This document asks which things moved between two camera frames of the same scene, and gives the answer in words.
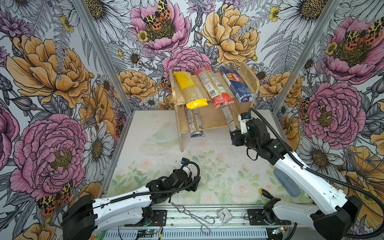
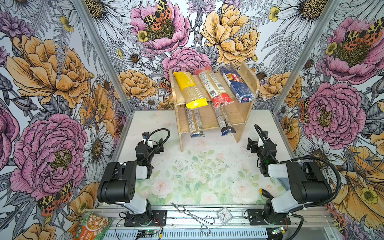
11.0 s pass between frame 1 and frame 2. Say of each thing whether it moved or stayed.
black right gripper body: moved
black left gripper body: moved
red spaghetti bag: stayed
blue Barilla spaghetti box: stayed
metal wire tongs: stayed
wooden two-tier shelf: stayed
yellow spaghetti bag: stayed
